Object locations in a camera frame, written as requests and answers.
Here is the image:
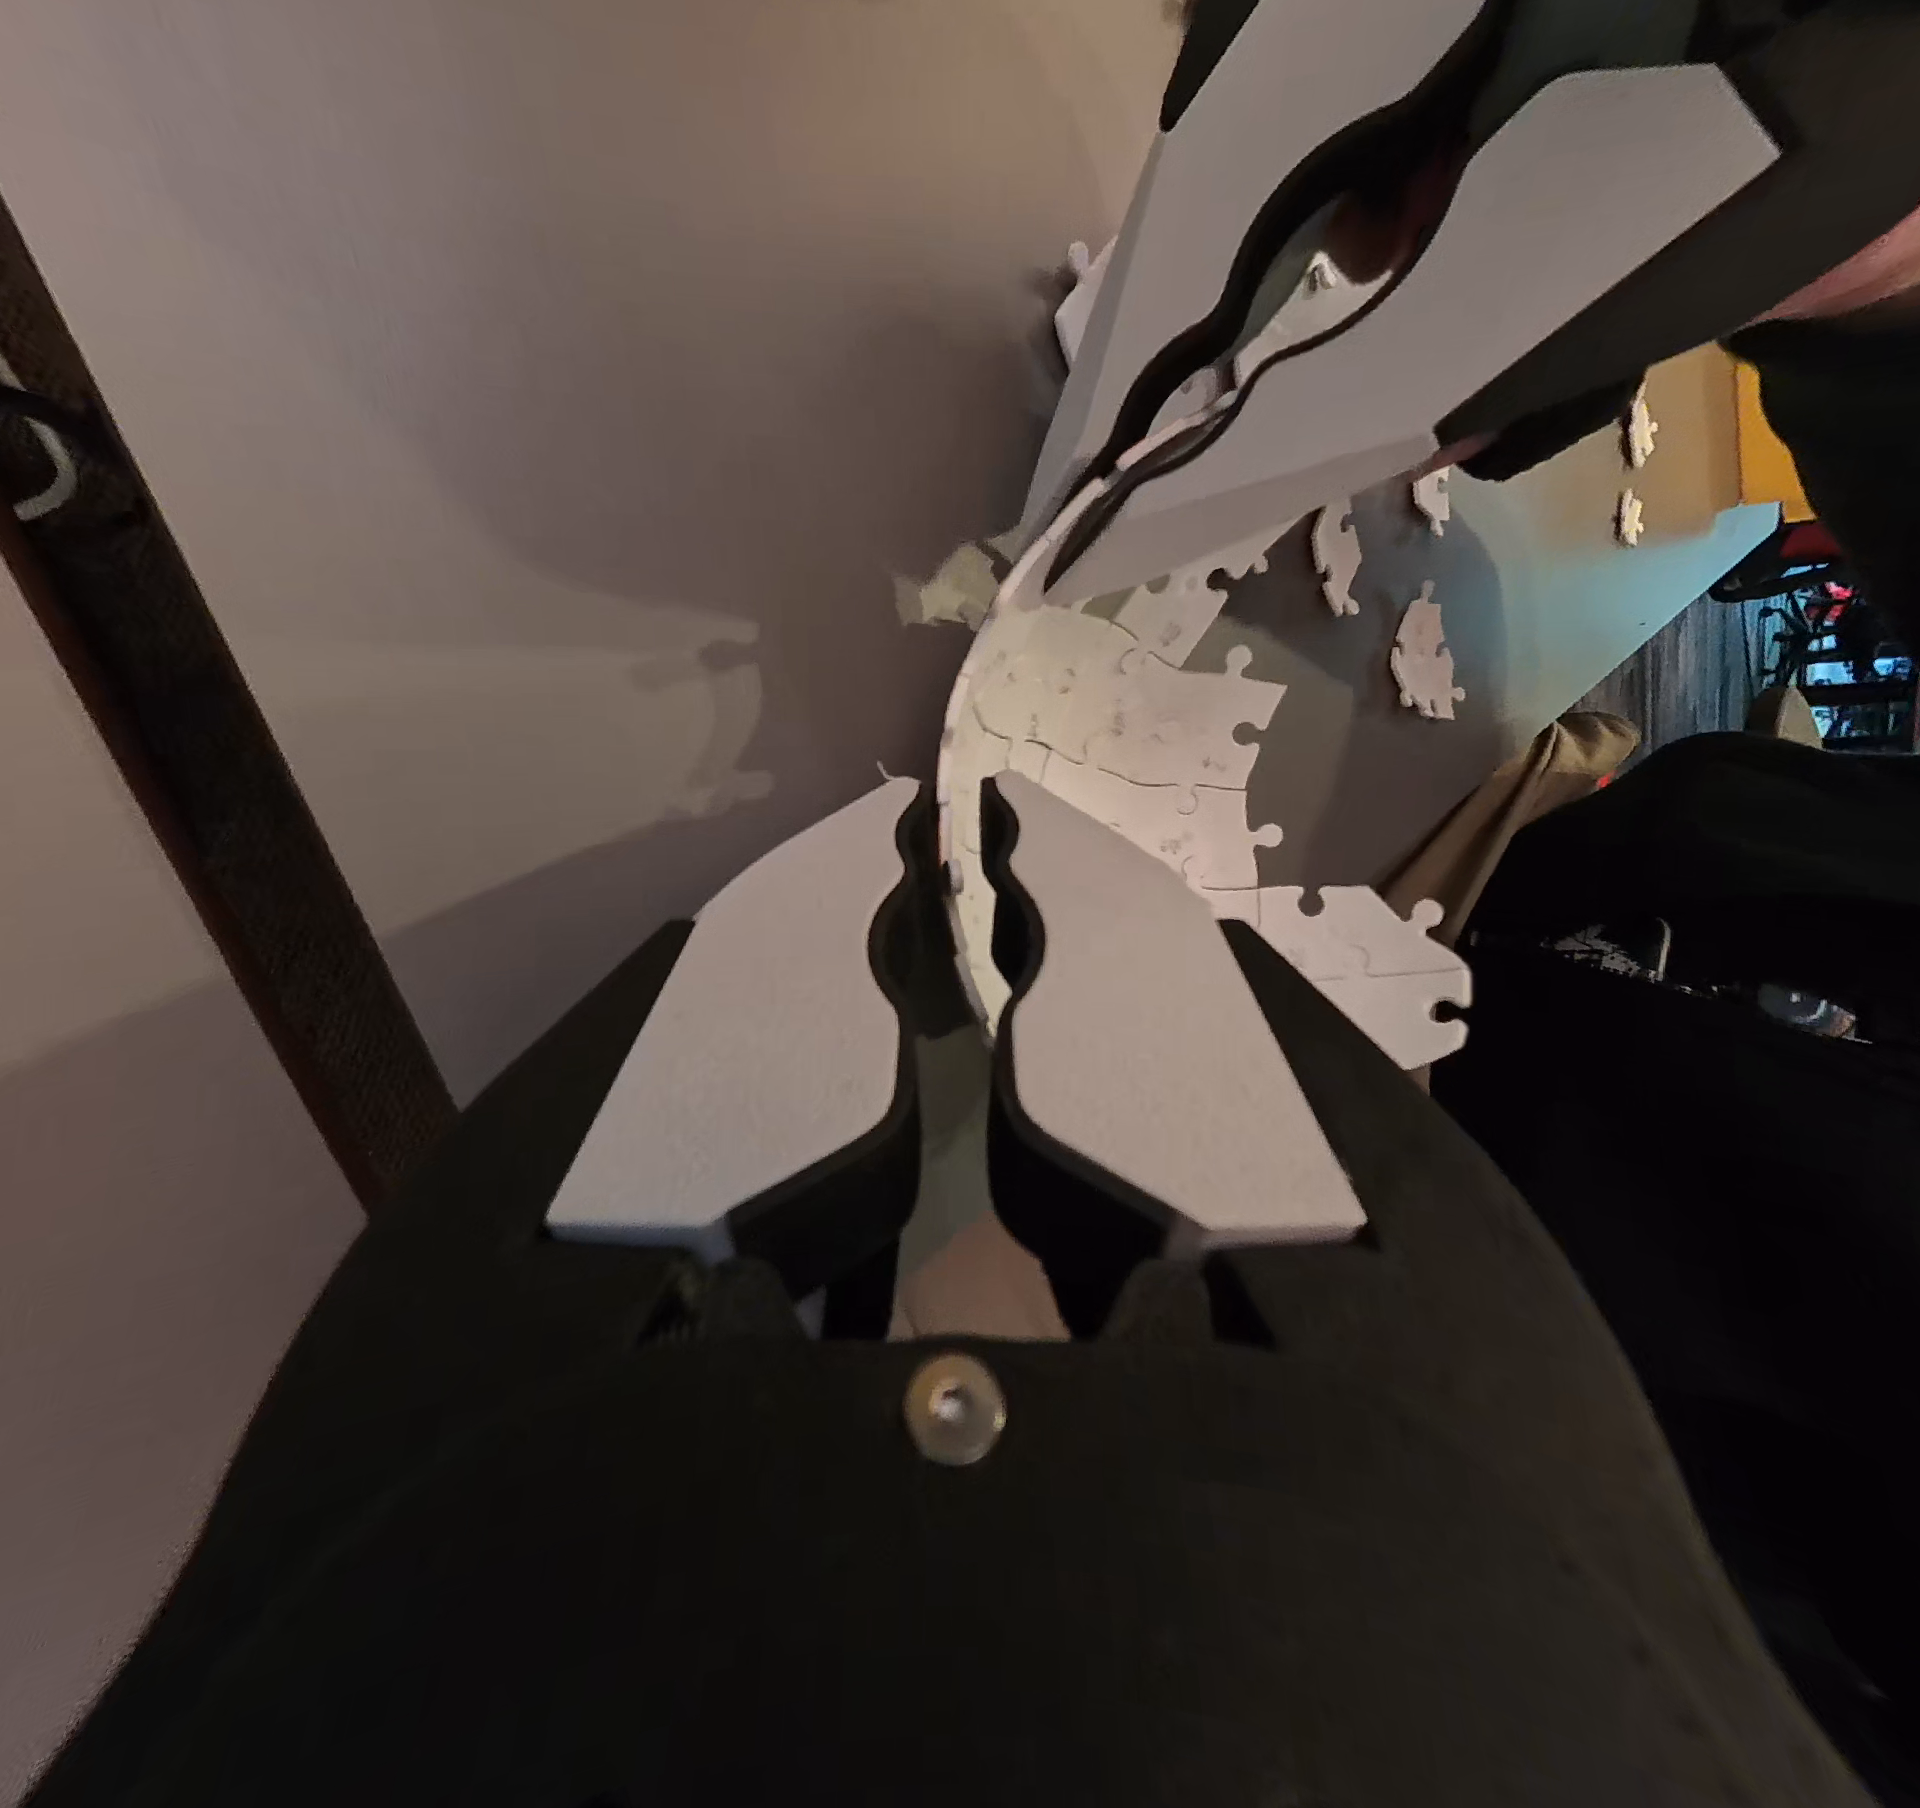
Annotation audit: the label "person's right hand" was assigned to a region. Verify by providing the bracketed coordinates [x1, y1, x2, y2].
[1725, 202, 1920, 340]

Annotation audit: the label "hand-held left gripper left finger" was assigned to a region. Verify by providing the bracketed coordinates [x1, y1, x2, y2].
[543, 778, 924, 1266]

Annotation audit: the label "person's right forearm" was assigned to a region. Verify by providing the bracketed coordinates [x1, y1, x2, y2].
[1733, 314, 1920, 596]

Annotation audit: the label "partly built white puzzle ball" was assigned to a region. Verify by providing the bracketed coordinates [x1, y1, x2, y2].
[896, 404, 1474, 1066]

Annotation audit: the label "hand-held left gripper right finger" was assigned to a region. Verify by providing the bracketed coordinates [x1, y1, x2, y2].
[979, 770, 1370, 1262]

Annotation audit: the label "person's tan trouser leg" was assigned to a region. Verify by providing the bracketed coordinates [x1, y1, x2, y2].
[1380, 710, 1642, 910]

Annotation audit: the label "white puzzle pieces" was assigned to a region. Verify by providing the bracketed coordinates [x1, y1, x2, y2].
[1050, 240, 1664, 726]

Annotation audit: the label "wooden-edged white table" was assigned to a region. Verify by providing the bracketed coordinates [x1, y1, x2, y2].
[0, 195, 459, 1765]

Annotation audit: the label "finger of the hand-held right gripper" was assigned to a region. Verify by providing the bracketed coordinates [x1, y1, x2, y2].
[1024, 0, 1506, 536]
[1050, 61, 1786, 602]

